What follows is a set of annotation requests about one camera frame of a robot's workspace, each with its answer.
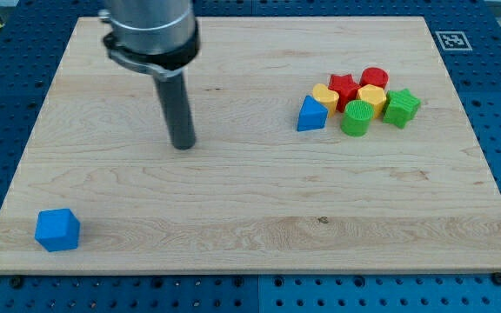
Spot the yellow hexagon block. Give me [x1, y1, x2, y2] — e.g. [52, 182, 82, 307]
[357, 84, 387, 119]

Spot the green cylinder block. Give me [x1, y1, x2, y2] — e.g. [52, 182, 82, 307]
[340, 100, 374, 137]

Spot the blue cube block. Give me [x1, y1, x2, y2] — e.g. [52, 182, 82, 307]
[34, 208, 80, 252]

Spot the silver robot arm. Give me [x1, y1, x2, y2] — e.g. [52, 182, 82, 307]
[98, 0, 200, 81]

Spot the red star block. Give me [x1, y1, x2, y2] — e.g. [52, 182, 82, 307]
[328, 74, 360, 112]

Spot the white fiducial marker tag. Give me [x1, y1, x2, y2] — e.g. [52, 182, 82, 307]
[435, 30, 472, 51]

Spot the light wooden board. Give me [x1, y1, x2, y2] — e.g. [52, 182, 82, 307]
[0, 17, 501, 276]

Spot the blue triangle block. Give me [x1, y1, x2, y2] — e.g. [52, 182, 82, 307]
[297, 96, 328, 131]

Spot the yellow heart block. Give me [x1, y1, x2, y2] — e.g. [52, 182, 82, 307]
[312, 83, 339, 117]

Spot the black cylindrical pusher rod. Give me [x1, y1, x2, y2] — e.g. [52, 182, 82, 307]
[153, 73, 196, 150]

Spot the red cylinder block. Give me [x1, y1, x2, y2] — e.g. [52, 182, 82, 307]
[359, 67, 390, 89]

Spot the green star block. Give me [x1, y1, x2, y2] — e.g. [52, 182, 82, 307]
[383, 89, 421, 129]

